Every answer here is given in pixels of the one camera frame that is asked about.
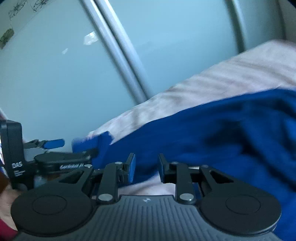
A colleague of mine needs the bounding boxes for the blue knit garment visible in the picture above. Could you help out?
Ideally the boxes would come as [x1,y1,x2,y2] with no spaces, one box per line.
[97,89,296,241]

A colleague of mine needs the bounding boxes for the person's left hand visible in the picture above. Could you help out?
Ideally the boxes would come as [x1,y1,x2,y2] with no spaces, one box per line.
[0,173,23,230]

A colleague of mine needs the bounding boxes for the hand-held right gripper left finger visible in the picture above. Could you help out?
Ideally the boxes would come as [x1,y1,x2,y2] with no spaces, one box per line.
[58,152,136,205]

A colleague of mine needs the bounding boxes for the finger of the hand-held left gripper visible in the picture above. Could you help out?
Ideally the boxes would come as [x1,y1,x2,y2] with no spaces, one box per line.
[72,137,101,160]
[23,138,65,150]

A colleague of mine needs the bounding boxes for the pink bed sheet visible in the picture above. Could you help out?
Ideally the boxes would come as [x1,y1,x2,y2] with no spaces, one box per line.
[88,39,296,202]

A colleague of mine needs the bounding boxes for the frosted glass wardrobe door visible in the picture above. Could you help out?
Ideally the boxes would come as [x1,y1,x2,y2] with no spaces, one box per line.
[0,0,151,149]
[95,0,248,102]

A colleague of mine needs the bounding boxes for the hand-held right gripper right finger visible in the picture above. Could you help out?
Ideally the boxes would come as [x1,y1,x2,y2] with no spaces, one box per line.
[158,153,234,205]

